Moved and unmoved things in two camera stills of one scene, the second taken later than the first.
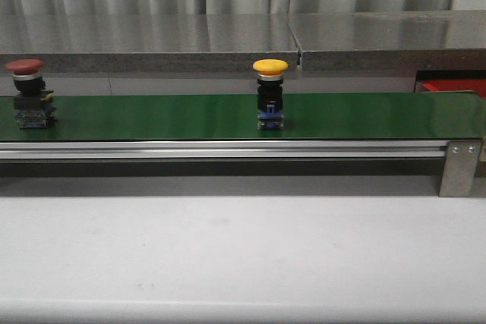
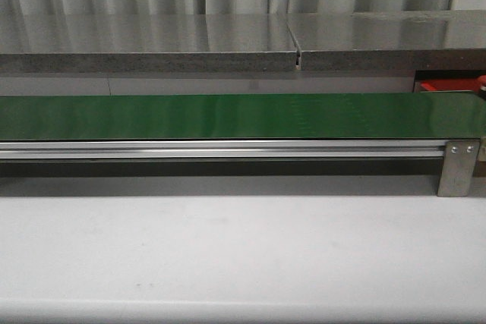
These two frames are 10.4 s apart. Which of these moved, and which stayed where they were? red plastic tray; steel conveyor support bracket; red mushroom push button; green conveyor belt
Moved: red mushroom push button
Stayed: steel conveyor support bracket; red plastic tray; green conveyor belt
